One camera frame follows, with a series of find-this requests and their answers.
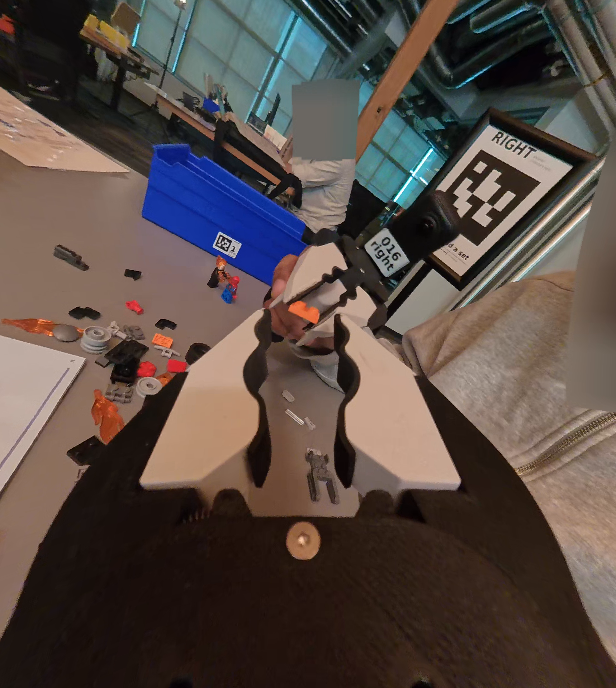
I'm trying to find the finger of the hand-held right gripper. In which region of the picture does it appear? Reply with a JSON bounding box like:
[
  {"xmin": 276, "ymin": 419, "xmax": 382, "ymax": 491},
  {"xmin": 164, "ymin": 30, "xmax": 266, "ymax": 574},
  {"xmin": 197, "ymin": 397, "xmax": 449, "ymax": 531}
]
[
  {"xmin": 284, "ymin": 241, "xmax": 353, "ymax": 305},
  {"xmin": 296, "ymin": 277, "xmax": 380, "ymax": 346}
]

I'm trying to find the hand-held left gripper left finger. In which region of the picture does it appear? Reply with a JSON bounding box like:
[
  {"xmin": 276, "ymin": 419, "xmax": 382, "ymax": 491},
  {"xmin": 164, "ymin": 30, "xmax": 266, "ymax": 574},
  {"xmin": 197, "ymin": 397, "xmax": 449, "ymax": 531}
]
[{"xmin": 140, "ymin": 309, "xmax": 273, "ymax": 501}]

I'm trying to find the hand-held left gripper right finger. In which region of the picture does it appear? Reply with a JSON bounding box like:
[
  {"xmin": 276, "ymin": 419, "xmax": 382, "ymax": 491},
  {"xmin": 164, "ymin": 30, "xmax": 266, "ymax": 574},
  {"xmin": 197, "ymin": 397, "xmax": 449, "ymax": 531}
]
[{"xmin": 333, "ymin": 313, "xmax": 461, "ymax": 504}]

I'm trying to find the grey lego plate assembly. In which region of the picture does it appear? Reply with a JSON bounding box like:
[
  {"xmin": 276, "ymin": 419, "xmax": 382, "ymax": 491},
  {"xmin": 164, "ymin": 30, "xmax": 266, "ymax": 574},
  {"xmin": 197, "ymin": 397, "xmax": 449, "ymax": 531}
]
[{"xmin": 305, "ymin": 446, "xmax": 341, "ymax": 505}]

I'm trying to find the instruction booklet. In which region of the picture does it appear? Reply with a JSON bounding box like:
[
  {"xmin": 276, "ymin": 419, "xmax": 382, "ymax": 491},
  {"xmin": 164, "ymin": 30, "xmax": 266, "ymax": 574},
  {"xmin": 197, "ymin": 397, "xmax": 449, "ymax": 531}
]
[{"xmin": 0, "ymin": 325, "xmax": 87, "ymax": 545}]

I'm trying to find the light grey lego wheel hub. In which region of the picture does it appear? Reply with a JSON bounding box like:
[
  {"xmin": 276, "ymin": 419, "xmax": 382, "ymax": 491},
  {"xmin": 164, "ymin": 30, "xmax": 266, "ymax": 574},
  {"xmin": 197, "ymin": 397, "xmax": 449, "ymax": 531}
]
[{"xmin": 80, "ymin": 326, "xmax": 112, "ymax": 354}]

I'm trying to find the transparent orange lego flame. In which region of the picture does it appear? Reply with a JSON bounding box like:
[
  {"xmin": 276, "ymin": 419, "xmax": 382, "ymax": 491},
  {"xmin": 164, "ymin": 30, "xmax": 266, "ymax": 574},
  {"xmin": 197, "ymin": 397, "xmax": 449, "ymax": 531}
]
[{"xmin": 1, "ymin": 316, "xmax": 84, "ymax": 341}]

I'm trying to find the dark grey lego piece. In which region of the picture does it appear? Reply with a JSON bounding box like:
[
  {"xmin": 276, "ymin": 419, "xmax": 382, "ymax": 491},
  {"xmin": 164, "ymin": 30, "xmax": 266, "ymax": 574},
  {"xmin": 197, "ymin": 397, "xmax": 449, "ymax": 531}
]
[{"xmin": 53, "ymin": 244, "xmax": 90, "ymax": 272}]

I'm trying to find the person's right hand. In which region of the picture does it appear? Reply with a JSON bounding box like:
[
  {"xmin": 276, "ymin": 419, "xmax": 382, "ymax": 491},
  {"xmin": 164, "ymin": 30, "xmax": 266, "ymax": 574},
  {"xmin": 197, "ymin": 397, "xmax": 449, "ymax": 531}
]
[{"xmin": 263, "ymin": 253, "xmax": 311, "ymax": 345}]

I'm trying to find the person's grey clothing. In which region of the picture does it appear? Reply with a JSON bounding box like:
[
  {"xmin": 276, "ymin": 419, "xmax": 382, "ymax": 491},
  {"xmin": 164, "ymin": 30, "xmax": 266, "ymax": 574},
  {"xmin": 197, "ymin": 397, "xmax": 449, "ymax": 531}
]
[{"xmin": 402, "ymin": 271, "xmax": 616, "ymax": 688}]

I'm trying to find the blue plastic bin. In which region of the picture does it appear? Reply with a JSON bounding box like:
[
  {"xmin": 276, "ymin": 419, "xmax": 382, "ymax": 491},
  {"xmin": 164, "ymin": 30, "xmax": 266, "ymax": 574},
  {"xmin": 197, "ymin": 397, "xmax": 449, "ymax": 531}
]
[{"xmin": 141, "ymin": 142, "xmax": 309, "ymax": 286}]

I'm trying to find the background desk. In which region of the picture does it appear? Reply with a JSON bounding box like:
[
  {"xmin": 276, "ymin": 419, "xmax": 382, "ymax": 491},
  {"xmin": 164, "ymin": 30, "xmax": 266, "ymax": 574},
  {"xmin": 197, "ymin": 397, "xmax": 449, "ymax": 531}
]
[
  {"xmin": 143, "ymin": 81, "xmax": 294, "ymax": 186},
  {"xmin": 79, "ymin": 13, "xmax": 159, "ymax": 112}
]

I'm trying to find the black tripod stand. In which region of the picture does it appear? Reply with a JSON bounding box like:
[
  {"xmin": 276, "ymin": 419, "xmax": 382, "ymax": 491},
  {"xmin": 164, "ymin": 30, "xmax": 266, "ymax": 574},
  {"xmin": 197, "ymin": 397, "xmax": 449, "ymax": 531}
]
[{"xmin": 149, "ymin": 0, "xmax": 191, "ymax": 108}]

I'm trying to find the printed white sheet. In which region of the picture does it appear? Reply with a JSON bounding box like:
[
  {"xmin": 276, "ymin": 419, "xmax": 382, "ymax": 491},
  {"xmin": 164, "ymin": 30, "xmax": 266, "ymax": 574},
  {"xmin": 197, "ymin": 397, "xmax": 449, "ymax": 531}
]
[{"xmin": 0, "ymin": 67, "xmax": 131, "ymax": 174}]

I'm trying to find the wooden post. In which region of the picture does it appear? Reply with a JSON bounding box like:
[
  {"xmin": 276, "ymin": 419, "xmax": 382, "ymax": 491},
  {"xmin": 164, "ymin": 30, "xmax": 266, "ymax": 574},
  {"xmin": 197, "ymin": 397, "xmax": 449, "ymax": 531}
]
[{"xmin": 355, "ymin": 0, "xmax": 460, "ymax": 162}]

